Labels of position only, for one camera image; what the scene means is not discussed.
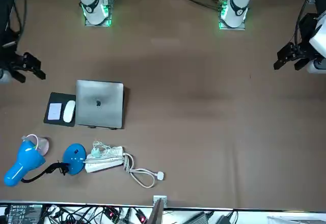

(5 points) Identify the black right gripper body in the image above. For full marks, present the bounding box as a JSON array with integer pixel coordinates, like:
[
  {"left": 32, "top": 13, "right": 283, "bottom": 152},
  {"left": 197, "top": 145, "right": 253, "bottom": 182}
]
[{"left": 0, "top": 52, "right": 26, "bottom": 72}]

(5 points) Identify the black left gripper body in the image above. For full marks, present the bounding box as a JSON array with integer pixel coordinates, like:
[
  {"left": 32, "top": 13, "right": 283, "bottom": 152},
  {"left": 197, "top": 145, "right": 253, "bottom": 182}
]
[{"left": 277, "top": 42, "right": 316, "bottom": 61}]

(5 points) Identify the silver laptop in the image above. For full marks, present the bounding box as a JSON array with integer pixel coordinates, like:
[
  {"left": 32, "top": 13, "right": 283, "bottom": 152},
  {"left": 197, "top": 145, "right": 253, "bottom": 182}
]
[{"left": 75, "top": 79, "right": 125, "bottom": 129}]

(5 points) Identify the black mouse pad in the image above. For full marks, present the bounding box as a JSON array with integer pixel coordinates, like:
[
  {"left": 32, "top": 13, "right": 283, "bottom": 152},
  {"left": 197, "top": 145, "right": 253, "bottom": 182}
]
[{"left": 43, "top": 92, "right": 77, "bottom": 127}]

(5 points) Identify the white computer mouse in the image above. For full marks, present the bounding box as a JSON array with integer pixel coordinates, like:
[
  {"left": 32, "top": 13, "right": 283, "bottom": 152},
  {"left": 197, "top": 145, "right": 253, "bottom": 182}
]
[{"left": 63, "top": 100, "right": 76, "bottom": 123}]

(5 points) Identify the black laptop stand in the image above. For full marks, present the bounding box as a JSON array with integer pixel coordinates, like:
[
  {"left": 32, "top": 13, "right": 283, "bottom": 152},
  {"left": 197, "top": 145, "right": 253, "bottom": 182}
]
[{"left": 88, "top": 125, "right": 117, "bottom": 131}]

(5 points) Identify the pink pen cup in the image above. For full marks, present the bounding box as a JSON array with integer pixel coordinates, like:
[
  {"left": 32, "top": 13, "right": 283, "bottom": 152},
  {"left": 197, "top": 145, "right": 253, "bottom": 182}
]
[{"left": 21, "top": 134, "right": 50, "bottom": 157}]

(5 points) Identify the blue desk lamp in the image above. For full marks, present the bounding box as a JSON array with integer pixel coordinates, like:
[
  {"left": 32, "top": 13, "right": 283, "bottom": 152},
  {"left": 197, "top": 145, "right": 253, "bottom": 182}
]
[{"left": 4, "top": 139, "right": 87, "bottom": 187}]

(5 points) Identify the white power strip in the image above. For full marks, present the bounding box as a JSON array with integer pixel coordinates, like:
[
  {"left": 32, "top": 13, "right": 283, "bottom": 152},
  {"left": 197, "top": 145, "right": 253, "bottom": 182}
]
[{"left": 84, "top": 146, "right": 126, "bottom": 174}]

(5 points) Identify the black labelled power adapter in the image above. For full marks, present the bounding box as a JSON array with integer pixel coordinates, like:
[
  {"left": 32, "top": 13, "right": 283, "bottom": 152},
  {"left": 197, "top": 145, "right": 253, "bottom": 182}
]
[{"left": 4, "top": 203, "right": 43, "bottom": 224}]

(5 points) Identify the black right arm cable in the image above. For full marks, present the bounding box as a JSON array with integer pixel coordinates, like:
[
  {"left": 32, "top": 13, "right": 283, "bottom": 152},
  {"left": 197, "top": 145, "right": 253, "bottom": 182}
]
[{"left": 10, "top": 0, "right": 28, "bottom": 46}]

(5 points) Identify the black base cable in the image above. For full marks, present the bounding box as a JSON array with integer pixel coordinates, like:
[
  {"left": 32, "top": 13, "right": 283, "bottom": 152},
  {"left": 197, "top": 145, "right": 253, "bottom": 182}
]
[{"left": 175, "top": 0, "right": 225, "bottom": 9}]

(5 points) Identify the thin white cable bundle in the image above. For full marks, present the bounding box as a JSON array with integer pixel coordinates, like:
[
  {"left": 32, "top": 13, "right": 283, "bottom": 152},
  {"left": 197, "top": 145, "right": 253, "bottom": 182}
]
[{"left": 91, "top": 140, "right": 113, "bottom": 156}]

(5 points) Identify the white power cable with plug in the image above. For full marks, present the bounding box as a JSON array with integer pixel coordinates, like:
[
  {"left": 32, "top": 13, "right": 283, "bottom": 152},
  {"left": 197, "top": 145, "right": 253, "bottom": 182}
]
[{"left": 123, "top": 152, "right": 166, "bottom": 189}]

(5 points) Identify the aluminium post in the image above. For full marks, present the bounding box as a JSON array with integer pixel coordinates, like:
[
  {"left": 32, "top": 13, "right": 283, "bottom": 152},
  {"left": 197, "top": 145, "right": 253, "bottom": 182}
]
[{"left": 149, "top": 195, "right": 168, "bottom": 224}]

